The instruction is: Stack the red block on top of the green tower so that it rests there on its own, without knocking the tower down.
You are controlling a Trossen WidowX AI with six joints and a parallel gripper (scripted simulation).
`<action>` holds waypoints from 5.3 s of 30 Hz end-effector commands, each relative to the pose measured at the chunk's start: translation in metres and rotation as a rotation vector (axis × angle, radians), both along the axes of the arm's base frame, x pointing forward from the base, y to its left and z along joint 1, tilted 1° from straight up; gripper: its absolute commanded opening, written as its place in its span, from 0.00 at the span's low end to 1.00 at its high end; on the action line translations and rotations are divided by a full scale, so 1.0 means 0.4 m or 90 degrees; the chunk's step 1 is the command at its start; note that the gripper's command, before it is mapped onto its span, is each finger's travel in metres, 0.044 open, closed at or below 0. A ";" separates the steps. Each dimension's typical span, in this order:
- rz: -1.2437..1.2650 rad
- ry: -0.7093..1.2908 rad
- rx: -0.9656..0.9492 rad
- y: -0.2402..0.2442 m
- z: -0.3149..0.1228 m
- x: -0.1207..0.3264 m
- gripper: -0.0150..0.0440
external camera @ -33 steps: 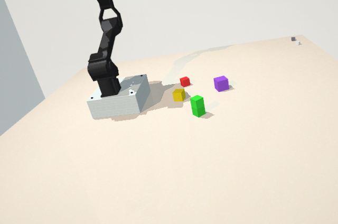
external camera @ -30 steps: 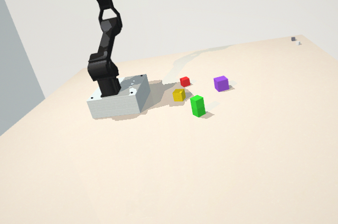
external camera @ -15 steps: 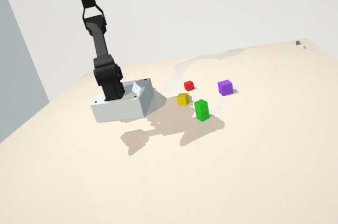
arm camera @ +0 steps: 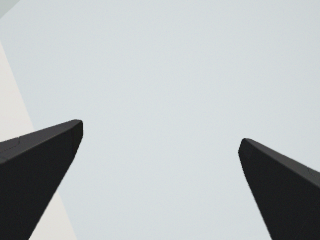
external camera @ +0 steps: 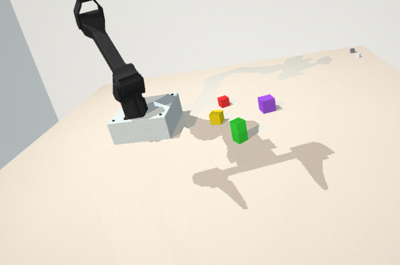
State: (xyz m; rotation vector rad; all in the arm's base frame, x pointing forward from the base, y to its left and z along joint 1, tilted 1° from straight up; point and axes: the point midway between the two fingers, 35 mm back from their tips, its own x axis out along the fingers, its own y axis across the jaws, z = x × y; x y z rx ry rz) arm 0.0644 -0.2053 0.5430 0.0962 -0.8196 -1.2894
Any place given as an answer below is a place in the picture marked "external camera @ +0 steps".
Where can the yellow square block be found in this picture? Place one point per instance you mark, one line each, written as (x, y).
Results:
(216, 117)

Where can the purple cube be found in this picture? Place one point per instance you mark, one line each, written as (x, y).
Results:
(267, 103)

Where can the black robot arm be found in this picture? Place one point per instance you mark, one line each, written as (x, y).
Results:
(128, 84)

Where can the red block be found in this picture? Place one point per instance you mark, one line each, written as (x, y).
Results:
(223, 101)

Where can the green block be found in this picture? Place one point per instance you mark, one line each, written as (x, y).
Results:
(238, 125)
(240, 138)

